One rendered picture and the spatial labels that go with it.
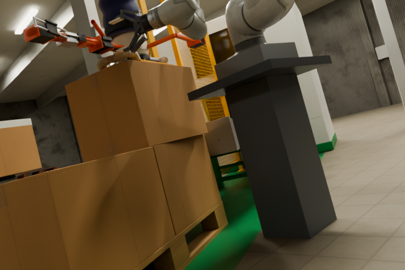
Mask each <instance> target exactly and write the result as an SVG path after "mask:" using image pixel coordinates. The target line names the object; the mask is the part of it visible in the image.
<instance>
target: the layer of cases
mask: <svg viewBox="0 0 405 270"><path fill-rule="evenodd" d="M220 200H221V196H220V193H219V189H218V185H217V182H216V178H215V173H214V170H213V166H212V162H211V159H210V155H209V151H208V148H207V144H206V139H205V137H204V134H202V135H199V136H194V137H189V138H186V139H181V140H176V141H173V142H169V143H164V144H161V145H156V146H151V147H148V148H143V149H138V150H135V151H130V152H126V153H123V154H118V155H113V156H110V157H105V158H102V159H97V160H92V161H89V162H85V163H80V164H77V165H72V166H67V167H64V168H60V169H54V170H51V171H47V172H42V173H40V174H36V175H32V176H29V177H25V178H21V179H18V180H14V181H10V182H7V183H3V184H0V270H133V269H134V268H135V267H136V266H138V265H139V264H140V263H142V262H143V261H144V260H145V259H147V258H148V257H149V256H150V255H152V254H153V253H154V252H156V251H157V250H158V249H159V248H161V247H162V246H163V245H164V244H166V243H167V242H169V241H170V240H171V239H172V238H173V237H175V236H176V235H177V234H178V233H180V232H181V231H183V230H184V229H185V228H186V227H187V226H189V225H190V224H191V223H192V222H194V221H195V220H196V219H198V218H199V217H200V216H201V215H203V214H204V213H205V212H206V211H208V210H209V209H210V208H212V207H213V206H214V205H215V204H217V203H218V202H220Z"/></svg>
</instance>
